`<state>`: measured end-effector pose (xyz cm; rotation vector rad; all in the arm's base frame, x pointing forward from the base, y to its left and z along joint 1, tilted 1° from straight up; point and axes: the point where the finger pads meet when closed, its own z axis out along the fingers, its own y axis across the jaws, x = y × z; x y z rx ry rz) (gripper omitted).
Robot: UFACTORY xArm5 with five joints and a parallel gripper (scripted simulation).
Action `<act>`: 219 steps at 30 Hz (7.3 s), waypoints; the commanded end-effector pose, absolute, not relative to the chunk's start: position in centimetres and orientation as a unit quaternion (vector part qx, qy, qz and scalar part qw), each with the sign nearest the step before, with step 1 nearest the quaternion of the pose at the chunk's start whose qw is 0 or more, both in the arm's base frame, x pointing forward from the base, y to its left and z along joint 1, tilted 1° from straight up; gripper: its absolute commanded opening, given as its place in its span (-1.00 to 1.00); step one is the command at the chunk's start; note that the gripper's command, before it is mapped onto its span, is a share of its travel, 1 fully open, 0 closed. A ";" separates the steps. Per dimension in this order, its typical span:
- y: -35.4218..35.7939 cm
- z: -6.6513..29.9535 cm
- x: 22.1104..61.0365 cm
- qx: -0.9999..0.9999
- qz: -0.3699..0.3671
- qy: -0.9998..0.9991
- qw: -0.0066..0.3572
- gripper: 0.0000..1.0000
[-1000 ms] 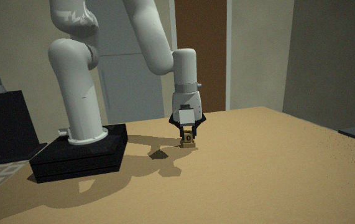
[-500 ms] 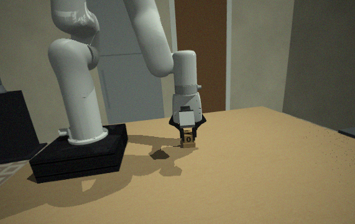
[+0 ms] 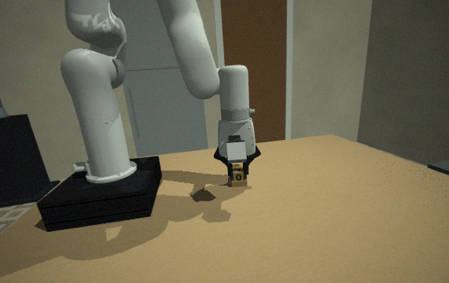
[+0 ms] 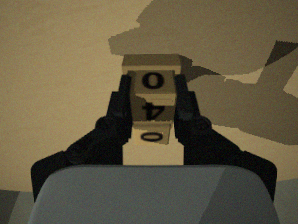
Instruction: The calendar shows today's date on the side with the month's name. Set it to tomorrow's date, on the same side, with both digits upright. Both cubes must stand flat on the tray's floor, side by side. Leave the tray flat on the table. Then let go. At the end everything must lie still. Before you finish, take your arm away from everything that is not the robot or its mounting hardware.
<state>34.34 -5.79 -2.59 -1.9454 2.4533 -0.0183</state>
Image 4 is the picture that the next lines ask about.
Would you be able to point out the beige number cube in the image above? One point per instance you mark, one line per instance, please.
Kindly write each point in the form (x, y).
(153, 96)
(151, 134)

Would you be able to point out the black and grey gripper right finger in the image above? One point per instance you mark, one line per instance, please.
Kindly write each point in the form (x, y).
(205, 146)

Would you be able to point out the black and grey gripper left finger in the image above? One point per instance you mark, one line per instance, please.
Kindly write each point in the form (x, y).
(101, 146)

